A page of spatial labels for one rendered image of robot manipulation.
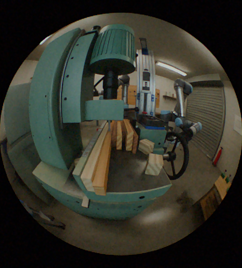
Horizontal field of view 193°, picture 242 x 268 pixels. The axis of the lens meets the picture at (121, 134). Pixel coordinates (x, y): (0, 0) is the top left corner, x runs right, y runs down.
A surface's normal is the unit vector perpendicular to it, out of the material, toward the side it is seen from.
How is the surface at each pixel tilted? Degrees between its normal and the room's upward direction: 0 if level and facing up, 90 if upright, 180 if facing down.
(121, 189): 0
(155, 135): 90
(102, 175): 0
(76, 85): 90
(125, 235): 0
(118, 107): 90
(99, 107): 90
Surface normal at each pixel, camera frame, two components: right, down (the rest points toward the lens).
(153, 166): -0.33, 0.33
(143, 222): 0.04, -0.93
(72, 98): 0.04, 0.37
